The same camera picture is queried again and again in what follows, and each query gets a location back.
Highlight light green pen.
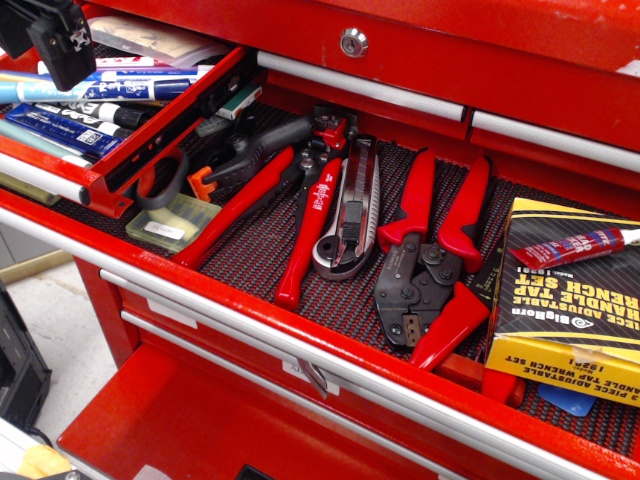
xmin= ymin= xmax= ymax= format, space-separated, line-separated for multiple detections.
xmin=1 ymin=120 xmax=92 ymax=169

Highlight blue pencil lead box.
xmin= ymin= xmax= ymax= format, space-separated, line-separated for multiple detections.
xmin=5 ymin=104 xmax=123 ymax=159

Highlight black box on floor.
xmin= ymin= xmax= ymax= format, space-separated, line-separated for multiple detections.
xmin=1 ymin=284 xmax=52 ymax=430

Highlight red handle under box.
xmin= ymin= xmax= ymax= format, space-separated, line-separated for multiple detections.
xmin=434 ymin=354 xmax=526 ymax=407

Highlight blue plastic pick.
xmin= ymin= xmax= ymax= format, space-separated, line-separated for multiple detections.
xmin=538 ymin=383 xmax=597 ymax=417

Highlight blue white marker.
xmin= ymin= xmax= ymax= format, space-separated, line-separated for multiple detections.
xmin=1 ymin=79 xmax=191 ymax=104

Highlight clear plastic blade case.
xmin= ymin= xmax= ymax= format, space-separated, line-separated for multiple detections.
xmin=126 ymin=194 xmax=222 ymax=253

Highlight black expo marker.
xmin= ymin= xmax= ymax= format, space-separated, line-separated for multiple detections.
xmin=34 ymin=102 xmax=151 ymax=129

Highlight red handled wire stripper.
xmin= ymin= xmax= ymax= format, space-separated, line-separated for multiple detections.
xmin=172 ymin=106 xmax=357 ymax=310

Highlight red tool chest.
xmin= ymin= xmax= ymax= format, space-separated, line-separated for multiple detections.
xmin=1 ymin=1 xmax=639 ymax=479

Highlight red white marker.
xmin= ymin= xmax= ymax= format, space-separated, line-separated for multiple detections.
xmin=37 ymin=55 xmax=171 ymax=75

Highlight red handled crimping pliers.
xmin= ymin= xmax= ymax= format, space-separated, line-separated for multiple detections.
xmin=374 ymin=149 xmax=495 ymax=371

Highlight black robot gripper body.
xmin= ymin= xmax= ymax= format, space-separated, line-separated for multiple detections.
xmin=1 ymin=0 xmax=96 ymax=91

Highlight black handled scissors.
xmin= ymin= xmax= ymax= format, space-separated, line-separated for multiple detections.
xmin=134 ymin=147 xmax=189 ymax=210

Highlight red threadlocker glue tube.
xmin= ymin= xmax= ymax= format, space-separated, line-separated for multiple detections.
xmin=509 ymin=228 xmax=639 ymax=270

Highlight black red drawer liner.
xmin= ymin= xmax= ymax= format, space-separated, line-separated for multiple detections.
xmin=49 ymin=99 xmax=640 ymax=459

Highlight silver black utility knife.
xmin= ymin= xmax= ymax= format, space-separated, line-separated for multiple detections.
xmin=313 ymin=134 xmax=380 ymax=281

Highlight clear plastic bag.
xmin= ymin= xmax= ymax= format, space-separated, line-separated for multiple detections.
xmin=88 ymin=15 xmax=232 ymax=68

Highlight green white small box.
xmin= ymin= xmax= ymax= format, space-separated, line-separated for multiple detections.
xmin=216 ymin=83 xmax=262 ymax=120

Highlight yellow black tap wrench box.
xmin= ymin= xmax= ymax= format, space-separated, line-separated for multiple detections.
xmin=486 ymin=198 xmax=639 ymax=406

